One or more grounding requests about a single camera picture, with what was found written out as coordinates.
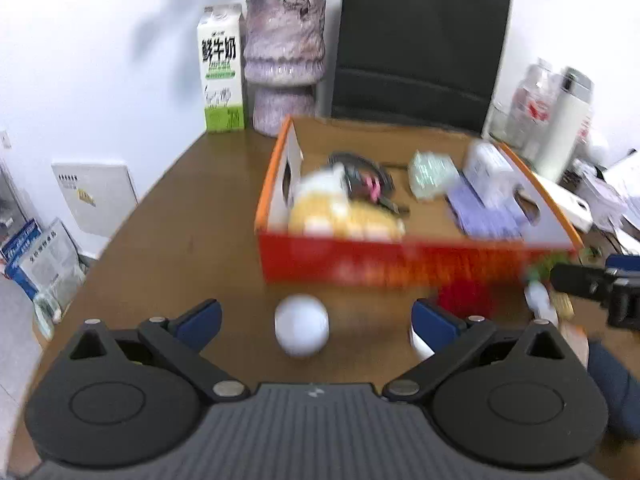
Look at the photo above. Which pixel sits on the white green milk carton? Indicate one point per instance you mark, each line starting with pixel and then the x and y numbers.
pixel 221 67

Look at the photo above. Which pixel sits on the white paper stack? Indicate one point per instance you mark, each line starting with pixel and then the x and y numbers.
pixel 607 207

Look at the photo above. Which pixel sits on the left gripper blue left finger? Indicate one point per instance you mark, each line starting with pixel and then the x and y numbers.
pixel 199 326

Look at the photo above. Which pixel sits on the white small box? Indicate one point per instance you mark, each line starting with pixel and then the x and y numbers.
pixel 497 184

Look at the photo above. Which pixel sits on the white yellow power adapter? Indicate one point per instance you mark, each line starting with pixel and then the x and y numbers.
pixel 422 349

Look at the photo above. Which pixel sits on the black paper bag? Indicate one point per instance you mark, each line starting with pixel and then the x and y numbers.
pixel 419 62

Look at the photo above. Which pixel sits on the purple ceramic vase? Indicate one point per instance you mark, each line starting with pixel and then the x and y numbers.
pixel 285 58

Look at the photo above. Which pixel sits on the red orange cardboard box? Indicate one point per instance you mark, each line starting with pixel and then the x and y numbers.
pixel 433 251

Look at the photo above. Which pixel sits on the yellow white plush toy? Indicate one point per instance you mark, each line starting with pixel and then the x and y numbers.
pixel 321 206

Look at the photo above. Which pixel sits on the white thermos bottle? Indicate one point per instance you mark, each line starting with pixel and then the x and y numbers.
pixel 567 116

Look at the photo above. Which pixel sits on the navy blue zip pouch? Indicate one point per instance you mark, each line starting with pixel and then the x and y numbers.
pixel 620 391

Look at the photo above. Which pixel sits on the rack with clutter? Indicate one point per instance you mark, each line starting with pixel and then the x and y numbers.
pixel 42 260

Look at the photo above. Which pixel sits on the green wrapped packet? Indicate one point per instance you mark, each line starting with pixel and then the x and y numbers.
pixel 431 175

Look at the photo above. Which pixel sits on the purple cloth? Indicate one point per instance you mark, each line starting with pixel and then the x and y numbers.
pixel 476 221

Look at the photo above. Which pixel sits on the clear water bottle red label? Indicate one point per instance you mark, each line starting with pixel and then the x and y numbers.
pixel 530 109

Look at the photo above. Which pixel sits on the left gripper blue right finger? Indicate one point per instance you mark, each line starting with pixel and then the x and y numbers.
pixel 436 326

